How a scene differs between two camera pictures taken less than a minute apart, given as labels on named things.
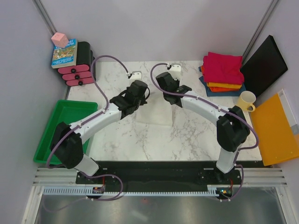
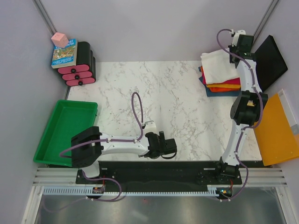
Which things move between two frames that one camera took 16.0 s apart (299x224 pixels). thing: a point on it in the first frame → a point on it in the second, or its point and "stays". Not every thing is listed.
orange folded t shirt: (218, 89) stays
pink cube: (60, 39) stays
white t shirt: (157, 111) → (217, 66)
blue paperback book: (66, 56) stays
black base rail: (165, 173) stays
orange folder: (276, 129) stays
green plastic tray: (66, 111) stays
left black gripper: (143, 101) → (160, 136)
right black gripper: (177, 81) → (231, 48)
